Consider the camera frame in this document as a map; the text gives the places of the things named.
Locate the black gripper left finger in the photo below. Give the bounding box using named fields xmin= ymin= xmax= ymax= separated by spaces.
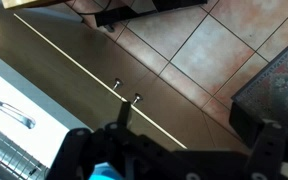
xmin=47 ymin=101 xmax=175 ymax=180

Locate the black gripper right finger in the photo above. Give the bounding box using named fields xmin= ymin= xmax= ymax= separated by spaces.
xmin=230 ymin=103 xmax=288 ymax=180

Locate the patterned dark floor rug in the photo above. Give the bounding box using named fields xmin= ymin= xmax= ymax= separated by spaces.
xmin=231 ymin=33 xmax=288 ymax=143

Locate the silver cabinet knob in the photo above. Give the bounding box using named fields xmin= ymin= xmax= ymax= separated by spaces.
xmin=131 ymin=92 xmax=144 ymax=106
xmin=112 ymin=77 xmax=124 ymax=91

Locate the brown cabinet door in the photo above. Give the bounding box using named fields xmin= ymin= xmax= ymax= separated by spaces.
xmin=13 ymin=8 xmax=158 ymax=100
xmin=127 ymin=75 xmax=252 ymax=155

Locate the black stand base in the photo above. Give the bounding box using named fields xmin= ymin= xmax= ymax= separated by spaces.
xmin=94 ymin=0 xmax=209 ymax=34

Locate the light wooden table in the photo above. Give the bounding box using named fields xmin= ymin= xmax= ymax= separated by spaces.
xmin=0 ymin=0 xmax=68 ymax=10

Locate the metal wire sink grid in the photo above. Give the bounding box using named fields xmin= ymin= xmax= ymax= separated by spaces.
xmin=0 ymin=119 xmax=50 ymax=180

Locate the black floor cable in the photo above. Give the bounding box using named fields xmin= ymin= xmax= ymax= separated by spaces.
xmin=73 ymin=0 xmax=114 ymax=17

